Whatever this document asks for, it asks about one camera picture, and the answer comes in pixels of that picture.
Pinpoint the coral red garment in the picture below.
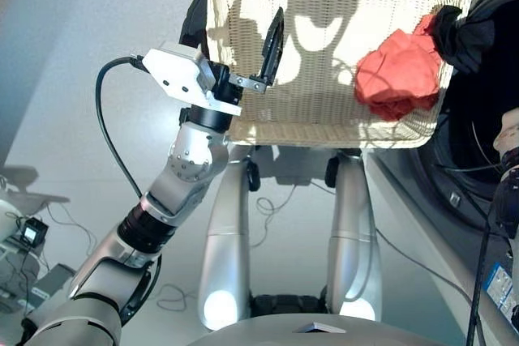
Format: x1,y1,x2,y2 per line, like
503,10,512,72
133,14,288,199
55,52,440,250
355,13,443,122

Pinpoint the black garment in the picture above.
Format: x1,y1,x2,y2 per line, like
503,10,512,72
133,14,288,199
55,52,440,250
431,5,495,75

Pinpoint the grey washing machine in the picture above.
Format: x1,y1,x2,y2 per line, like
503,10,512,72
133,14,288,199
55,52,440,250
364,0,519,346

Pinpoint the black robot pelvis block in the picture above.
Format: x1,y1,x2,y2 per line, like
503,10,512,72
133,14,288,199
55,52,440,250
251,293,329,317

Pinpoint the small black screen device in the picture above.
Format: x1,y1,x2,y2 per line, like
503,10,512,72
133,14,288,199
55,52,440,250
19,218,49,246

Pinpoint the grey robot torso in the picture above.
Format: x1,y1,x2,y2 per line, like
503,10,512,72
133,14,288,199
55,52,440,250
186,313,439,346

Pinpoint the blue and white sticker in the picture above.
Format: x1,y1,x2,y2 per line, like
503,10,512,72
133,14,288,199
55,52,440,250
484,263,516,318

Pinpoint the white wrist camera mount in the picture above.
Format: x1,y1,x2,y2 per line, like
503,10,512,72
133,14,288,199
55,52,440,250
141,46,243,117

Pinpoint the thin looped floor cable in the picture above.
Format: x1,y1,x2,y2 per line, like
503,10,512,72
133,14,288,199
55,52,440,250
249,183,299,250
156,283,199,310

